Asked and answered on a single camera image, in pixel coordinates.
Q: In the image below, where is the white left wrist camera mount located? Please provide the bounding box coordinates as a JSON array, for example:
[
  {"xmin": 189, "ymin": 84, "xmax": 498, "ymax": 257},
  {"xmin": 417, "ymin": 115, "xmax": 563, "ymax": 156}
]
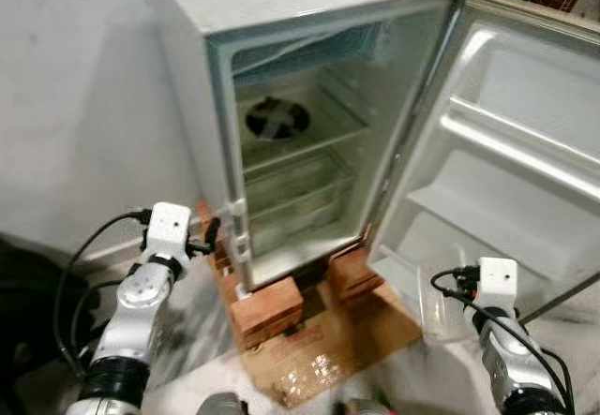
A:
[{"xmin": 142, "ymin": 202, "xmax": 193, "ymax": 268}]

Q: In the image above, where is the black round fridge fan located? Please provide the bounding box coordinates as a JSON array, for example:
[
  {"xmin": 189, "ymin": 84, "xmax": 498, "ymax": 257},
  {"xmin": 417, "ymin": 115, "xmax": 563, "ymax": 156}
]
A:
[{"xmin": 244, "ymin": 96, "xmax": 312, "ymax": 142}]

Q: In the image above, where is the clear fridge crisper drawer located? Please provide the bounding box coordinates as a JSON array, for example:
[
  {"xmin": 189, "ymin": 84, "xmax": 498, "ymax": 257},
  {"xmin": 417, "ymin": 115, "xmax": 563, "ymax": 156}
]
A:
[{"xmin": 246, "ymin": 148, "xmax": 362, "ymax": 252}]

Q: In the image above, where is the white small fridge body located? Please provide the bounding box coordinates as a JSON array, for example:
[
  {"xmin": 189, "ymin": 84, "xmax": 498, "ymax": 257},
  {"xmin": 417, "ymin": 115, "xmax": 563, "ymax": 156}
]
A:
[{"xmin": 150, "ymin": 0, "xmax": 465, "ymax": 292}]

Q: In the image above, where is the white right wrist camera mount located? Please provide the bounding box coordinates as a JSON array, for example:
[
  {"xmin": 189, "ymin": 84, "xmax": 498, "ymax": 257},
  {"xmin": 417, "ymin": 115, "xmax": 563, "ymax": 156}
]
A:
[{"xmin": 476, "ymin": 257, "xmax": 519, "ymax": 311}]

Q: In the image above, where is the brown cardboard floor board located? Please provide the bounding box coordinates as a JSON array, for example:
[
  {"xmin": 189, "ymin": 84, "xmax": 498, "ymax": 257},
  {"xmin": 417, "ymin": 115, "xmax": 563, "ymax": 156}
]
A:
[{"xmin": 214, "ymin": 265, "xmax": 425, "ymax": 408}]

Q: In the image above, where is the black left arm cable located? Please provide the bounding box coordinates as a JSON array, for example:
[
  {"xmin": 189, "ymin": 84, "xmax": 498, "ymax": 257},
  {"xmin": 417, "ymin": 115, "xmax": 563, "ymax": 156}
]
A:
[{"xmin": 53, "ymin": 209, "xmax": 153, "ymax": 383}]

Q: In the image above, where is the grey robot leg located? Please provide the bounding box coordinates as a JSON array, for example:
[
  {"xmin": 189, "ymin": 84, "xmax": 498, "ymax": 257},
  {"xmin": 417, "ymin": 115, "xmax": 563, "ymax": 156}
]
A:
[
  {"xmin": 195, "ymin": 392, "xmax": 249, "ymax": 415},
  {"xmin": 336, "ymin": 398, "xmax": 390, "ymax": 415}
]

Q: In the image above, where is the grey robot left leg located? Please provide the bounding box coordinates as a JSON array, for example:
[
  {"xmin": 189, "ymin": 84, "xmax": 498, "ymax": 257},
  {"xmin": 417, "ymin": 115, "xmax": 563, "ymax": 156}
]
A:
[{"xmin": 195, "ymin": 392, "xmax": 249, "ymax": 415}]

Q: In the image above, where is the grey robot right leg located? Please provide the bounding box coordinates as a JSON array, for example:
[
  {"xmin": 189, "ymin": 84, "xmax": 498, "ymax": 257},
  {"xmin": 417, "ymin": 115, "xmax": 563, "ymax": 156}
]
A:
[{"xmin": 336, "ymin": 398, "xmax": 390, "ymax": 415}]

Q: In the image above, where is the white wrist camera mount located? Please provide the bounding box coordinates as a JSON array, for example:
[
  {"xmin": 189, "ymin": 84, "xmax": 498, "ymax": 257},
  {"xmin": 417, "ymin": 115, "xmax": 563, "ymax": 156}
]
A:
[
  {"xmin": 142, "ymin": 202, "xmax": 193, "ymax": 268},
  {"xmin": 476, "ymin": 257, "xmax": 519, "ymax": 311}
]

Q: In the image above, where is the black bag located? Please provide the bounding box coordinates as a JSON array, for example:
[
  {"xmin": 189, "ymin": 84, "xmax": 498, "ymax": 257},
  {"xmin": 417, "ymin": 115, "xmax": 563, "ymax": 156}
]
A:
[{"xmin": 0, "ymin": 237, "xmax": 95, "ymax": 388}]

